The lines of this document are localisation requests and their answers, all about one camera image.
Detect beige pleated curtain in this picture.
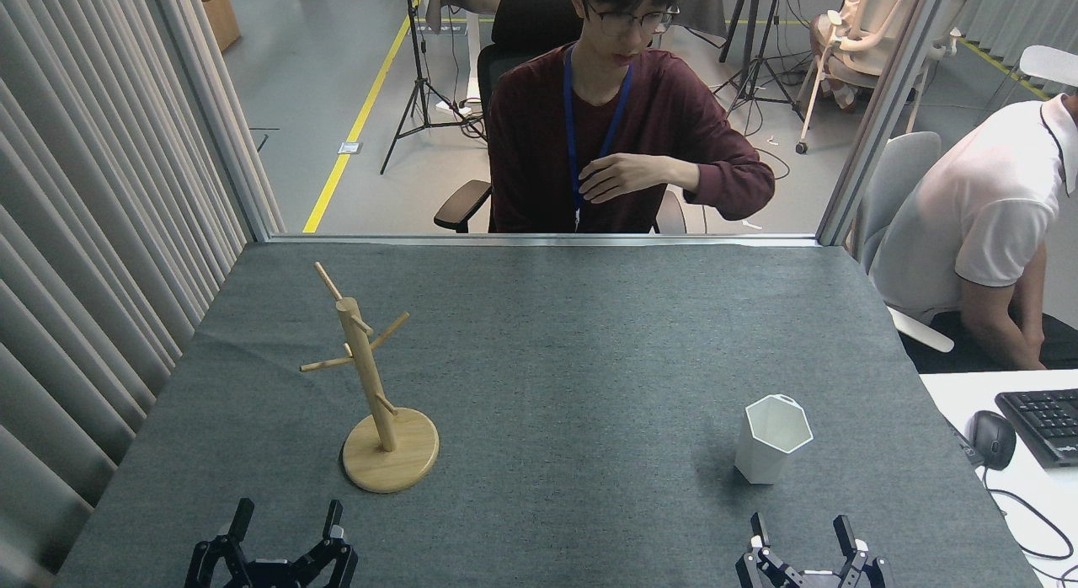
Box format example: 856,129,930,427
958,0,1078,68
0,0,286,588

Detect person with blue lanyard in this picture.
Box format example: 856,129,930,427
487,0,776,234

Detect white wheeled chair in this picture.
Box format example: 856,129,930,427
795,0,974,156

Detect black computer mouse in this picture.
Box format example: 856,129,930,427
967,410,1017,471

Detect white desk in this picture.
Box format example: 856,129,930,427
920,369,1078,588

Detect person in white shirt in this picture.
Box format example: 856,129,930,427
867,91,1078,372

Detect cardboard box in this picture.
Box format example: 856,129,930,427
197,0,243,53

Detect white hexagonal cup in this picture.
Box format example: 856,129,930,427
734,394,814,485

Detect black tripod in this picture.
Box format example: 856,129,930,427
712,0,806,122
380,0,487,176

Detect black keyboard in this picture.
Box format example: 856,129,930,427
995,389,1078,469

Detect wooden cup rack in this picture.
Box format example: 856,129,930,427
300,262,440,494

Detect black mouse cable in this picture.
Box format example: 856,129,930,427
981,466,1078,582

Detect silver aluminium post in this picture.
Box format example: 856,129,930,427
816,0,961,247
145,0,272,243

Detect black office chair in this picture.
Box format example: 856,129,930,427
434,0,687,234

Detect person's hand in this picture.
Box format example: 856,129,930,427
579,153,700,206

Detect grey table cloth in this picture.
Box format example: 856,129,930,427
55,241,1041,588

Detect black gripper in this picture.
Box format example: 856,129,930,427
185,498,360,588
735,512,895,588

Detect black floor cable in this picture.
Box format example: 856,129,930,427
754,131,792,182

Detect grey shell chair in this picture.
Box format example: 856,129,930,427
853,131,957,354

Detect white chair with thin legs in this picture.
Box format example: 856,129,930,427
977,45,1078,136

